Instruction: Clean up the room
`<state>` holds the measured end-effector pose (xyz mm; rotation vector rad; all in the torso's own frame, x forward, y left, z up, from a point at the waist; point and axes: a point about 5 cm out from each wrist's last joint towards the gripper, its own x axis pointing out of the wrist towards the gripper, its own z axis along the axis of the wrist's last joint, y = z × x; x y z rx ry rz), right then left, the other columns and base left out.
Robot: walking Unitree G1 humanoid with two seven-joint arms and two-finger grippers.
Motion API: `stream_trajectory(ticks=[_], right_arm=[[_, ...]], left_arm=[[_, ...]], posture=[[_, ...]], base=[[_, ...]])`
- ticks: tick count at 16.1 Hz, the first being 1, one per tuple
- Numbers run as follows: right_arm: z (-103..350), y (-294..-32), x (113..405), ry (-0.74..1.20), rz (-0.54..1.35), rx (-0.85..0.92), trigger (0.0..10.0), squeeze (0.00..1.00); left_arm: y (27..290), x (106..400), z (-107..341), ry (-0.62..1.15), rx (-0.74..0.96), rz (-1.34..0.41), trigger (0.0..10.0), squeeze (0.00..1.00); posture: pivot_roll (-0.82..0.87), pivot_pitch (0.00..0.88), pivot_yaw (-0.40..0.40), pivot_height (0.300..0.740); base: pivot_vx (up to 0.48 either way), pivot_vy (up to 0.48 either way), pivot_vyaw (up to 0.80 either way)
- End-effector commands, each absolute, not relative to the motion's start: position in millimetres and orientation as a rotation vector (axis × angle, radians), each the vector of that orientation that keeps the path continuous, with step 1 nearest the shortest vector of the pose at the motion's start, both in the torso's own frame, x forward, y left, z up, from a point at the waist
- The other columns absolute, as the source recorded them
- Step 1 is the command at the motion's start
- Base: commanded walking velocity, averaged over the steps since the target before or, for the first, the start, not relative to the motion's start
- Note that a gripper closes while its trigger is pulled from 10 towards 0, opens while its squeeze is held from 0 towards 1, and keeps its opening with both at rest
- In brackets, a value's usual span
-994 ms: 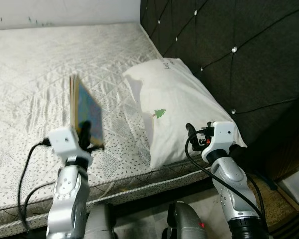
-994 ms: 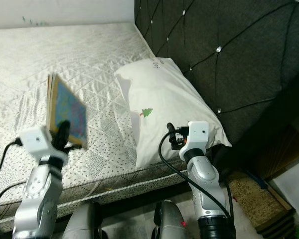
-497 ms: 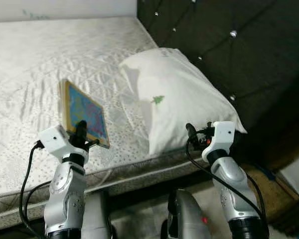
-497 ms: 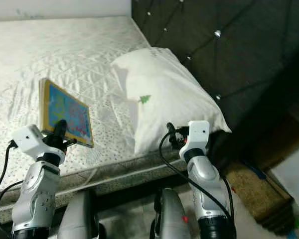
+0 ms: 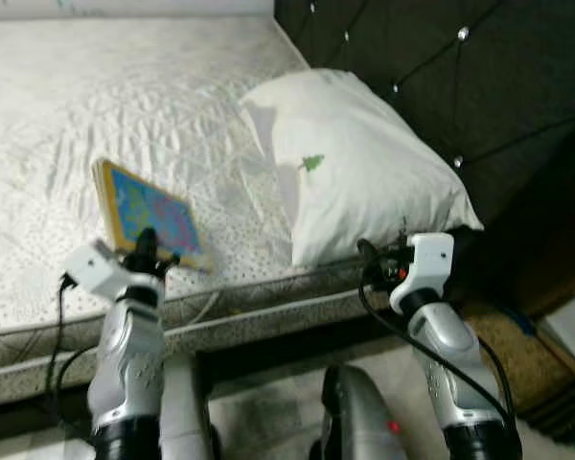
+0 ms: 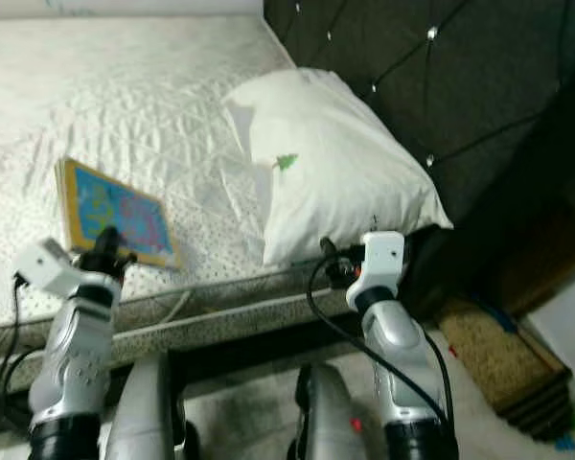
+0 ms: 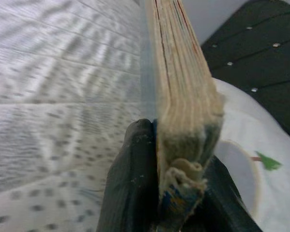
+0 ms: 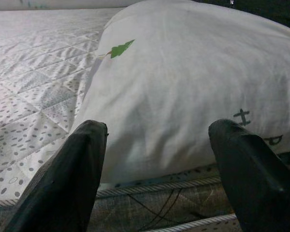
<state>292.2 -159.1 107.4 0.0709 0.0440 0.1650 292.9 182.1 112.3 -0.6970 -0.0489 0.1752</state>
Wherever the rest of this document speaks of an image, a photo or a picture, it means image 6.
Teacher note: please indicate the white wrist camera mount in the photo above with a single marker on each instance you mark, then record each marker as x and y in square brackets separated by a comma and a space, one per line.
[46, 268]
[379, 268]

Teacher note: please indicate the grey right robot leg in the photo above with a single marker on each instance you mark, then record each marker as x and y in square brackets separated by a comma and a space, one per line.
[329, 422]

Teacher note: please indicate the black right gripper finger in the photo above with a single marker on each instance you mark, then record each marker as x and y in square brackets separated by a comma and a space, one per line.
[327, 248]

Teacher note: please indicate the grey left robot leg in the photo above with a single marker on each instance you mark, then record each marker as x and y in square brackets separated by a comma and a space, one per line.
[149, 412]

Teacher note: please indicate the black tufted headboard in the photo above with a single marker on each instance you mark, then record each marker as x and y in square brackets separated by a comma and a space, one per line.
[498, 86]

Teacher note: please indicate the grey robot leg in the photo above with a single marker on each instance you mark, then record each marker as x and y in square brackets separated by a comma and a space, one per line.
[149, 412]
[329, 422]

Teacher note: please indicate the grey quilted mattress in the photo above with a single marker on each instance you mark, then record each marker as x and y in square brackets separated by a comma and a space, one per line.
[115, 96]

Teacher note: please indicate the colourful picture book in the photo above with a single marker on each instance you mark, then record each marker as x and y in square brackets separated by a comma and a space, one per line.
[120, 203]

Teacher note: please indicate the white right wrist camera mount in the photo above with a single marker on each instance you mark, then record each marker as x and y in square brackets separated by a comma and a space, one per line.
[379, 268]

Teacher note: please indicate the small blue green toy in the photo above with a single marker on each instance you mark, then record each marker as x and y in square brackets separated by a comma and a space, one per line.
[565, 436]

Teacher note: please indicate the grey bed base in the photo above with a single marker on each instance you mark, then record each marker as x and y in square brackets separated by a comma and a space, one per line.
[211, 326]

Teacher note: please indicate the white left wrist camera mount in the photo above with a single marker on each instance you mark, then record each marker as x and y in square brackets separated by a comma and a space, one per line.
[46, 268]

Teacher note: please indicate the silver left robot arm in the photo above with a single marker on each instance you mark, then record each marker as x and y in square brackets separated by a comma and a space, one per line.
[77, 374]

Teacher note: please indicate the white pillow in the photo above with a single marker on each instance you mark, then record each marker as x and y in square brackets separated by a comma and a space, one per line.
[345, 172]

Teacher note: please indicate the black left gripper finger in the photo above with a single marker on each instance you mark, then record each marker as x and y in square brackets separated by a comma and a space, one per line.
[106, 241]

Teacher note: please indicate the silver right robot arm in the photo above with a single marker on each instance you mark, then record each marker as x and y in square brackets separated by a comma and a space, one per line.
[407, 364]

